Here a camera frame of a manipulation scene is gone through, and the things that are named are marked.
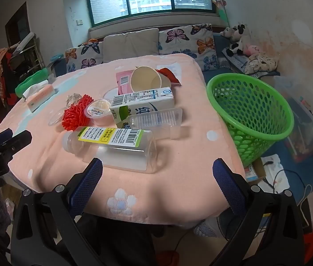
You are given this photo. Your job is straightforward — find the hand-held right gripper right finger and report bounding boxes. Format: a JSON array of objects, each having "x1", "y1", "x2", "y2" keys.
[{"x1": 208, "y1": 157, "x2": 304, "y2": 266}]

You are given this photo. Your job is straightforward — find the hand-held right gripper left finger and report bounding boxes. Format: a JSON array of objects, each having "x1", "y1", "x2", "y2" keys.
[{"x1": 10, "y1": 157, "x2": 104, "y2": 266}]

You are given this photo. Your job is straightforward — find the green plastic mesh basket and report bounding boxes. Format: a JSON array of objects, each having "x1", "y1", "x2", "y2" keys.
[{"x1": 206, "y1": 73, "x2": 295, "y2": 168}]

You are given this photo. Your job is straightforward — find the red foam mesh net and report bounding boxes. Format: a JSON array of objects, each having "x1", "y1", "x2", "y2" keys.
[{"x1": 62, "y1": 94, "x2": 94, "y2": 131}]

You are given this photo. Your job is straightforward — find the clear plastic wrapper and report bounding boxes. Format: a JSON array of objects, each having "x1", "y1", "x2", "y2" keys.
[{"x1": 66, "y1": 93, "x2": 83, "y2": 107}]

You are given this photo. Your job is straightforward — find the white milk carton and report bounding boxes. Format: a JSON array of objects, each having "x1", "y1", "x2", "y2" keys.
[{"x1": 110, "y1": 86, "x2": 176, "y2": 129}]

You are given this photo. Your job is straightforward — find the white paper cup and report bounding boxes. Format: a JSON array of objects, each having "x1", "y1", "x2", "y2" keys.
[{"x1": 130, "y1": 66, "x2": 171, "y2": 93}]

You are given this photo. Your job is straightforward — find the small cardboard box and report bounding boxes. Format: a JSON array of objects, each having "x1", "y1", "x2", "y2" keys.
[{"x1": 243, "y1": 158, "x2": 268, "y2": 184}]

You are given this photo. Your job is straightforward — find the clear plastic bottle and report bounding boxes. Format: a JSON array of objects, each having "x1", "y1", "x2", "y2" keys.
[{"x1": 62, "y1": 126, "x2": 157, "y2": 174}]

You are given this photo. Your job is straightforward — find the clear plastic lid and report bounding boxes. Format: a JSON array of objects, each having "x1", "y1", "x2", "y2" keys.
[{"x1": 48, "y1": 108, "x2": 68, "y2": 126}]

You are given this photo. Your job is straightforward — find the pink flower blanket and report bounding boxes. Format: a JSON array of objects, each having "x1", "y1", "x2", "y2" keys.
[{"x1": 0, "y1": 53, "x2": 246, "y2": 230}]

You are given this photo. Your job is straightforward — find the pink and white box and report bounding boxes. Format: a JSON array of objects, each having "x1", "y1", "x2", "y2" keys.
[{"x1": 27, "y1": 85, "x2": 57, "y2": 113}]

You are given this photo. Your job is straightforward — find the white paper sheet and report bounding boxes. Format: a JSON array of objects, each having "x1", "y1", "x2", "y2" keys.
[{"x1": 262, "y1": 154, "x2": 290, "y2": 194}]

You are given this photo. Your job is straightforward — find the white tissue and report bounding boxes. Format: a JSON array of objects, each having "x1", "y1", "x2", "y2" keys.
[{"x1": 23, "y1": 80, "x2": 48, "y2": 98}]

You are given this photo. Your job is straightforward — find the orange hanging clothes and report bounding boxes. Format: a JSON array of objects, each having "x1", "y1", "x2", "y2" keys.
[{"x1": 0, "y1": 48, "x2": 16, "y2": 100}]

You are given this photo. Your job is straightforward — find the small clear jelly cup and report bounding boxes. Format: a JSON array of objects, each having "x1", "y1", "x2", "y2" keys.
[{"x1": 85, "y1": 99, "x2": 112, "y2": 118}]

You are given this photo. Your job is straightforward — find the dark wooden stool leg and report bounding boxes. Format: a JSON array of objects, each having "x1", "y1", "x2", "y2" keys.
[{"x1": 300, "y1": 199, "x2": 312, "y2": 234}]

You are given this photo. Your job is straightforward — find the metal clothes rack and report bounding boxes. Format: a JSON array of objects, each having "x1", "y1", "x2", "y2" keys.
[{"x1": 0, "y1": 32, "x2": 49, "y2": 106}]

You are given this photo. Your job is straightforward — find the pile of colourful toys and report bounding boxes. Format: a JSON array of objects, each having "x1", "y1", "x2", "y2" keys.
[{"x1": 284, "y1": 97, "x2": 313, "y2": 161}]

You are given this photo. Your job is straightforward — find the clear plastic blister tray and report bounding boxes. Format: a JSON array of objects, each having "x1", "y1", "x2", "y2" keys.
[{"x1": 123, "y1": 108, "x2": 183, "y2": 140}]

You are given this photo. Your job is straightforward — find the clear plastic storage box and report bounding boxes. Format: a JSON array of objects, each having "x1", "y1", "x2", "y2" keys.
[{"x1": 273, "y1": 75, "x2": 313, "y2": 162}]

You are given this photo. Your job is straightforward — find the small butterfly print pillow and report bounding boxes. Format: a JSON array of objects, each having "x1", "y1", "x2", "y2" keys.
[{"x1": 64, "y1": 41, "x2": 104, "y2": 73}]

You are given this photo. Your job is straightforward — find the pink snack packet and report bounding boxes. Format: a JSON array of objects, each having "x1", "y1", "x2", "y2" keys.
[{"x1": 116, "y1": 70, "x2": 135, "y2": 95}]

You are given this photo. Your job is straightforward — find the dark wooden door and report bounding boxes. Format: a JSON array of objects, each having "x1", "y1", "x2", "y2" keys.
[{"x1": 5, "y1": 1, "x2": 31, "y2": 49}]

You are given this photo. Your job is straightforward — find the orange red snack wrapper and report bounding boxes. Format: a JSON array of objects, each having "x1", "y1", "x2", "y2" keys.
[{"x1": 156, "y1": 68, "x2": 181, "y2": 85}]

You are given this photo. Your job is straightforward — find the cream spotted cloth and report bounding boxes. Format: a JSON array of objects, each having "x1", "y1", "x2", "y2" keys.
[{"x1": 246, "y1": 53, "x2": 279, "y2": 74}]

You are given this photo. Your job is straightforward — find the pink plush toy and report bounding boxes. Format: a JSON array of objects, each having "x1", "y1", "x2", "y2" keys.
[{"x1": 243, "y1": 44, "x2": 261, "y2": 56}]

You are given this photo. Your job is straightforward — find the blue sofa seat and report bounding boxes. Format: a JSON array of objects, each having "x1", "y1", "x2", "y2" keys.
[{"x1": 201, "y1": 33, "x2": 247, "y2": 74}]

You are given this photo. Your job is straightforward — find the black and white cow plush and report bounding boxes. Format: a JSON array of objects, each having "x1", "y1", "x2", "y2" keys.
[{"x1": 226, "y1": 23, "x2": 249, "y2": 56}]

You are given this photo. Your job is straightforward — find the beige cushion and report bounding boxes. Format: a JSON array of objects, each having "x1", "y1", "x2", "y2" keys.
[{"x1": 103, "y1": 28, "x2": 159, "y2": 64}]

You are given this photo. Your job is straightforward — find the large butterfly print pillow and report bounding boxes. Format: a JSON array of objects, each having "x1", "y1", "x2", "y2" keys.
[{"x1": 159, "y1": 23, "x2": 219, "y2": 72}]

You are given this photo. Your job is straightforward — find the grey plush toy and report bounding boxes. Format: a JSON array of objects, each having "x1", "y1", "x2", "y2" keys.
[{"x1": 220, "y1": 27, "x2": 237, "y2": 38}]

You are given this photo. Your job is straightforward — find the colourful pinwheel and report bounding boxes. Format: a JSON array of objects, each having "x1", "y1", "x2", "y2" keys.
[{"x1": 210, "y1": 0, "x2": 230, "y2": 28}]

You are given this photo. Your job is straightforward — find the black cable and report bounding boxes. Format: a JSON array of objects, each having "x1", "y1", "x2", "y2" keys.
[{"x1": 264, "y1": 160, "x2": 312, "y2": 198}]

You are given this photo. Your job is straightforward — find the white cable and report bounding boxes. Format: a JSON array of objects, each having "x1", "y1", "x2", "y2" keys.
[{"x1": 299, "y1": 184, "x2": 312, "y2": 225}]

